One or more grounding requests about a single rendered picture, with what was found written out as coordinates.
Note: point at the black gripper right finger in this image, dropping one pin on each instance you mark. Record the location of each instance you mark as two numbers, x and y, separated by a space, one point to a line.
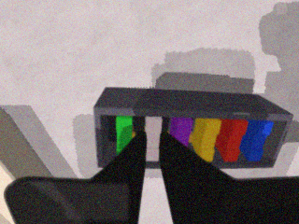
199 193

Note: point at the dark grey fuse block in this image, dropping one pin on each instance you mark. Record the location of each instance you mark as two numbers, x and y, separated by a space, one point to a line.
230 130

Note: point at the cream shallow tray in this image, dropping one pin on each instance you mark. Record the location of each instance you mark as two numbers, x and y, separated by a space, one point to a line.
16 161

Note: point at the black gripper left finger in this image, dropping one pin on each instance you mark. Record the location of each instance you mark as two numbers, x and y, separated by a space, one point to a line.
112 196

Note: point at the white blade fuse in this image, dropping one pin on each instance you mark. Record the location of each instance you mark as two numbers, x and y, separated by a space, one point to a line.
153 129

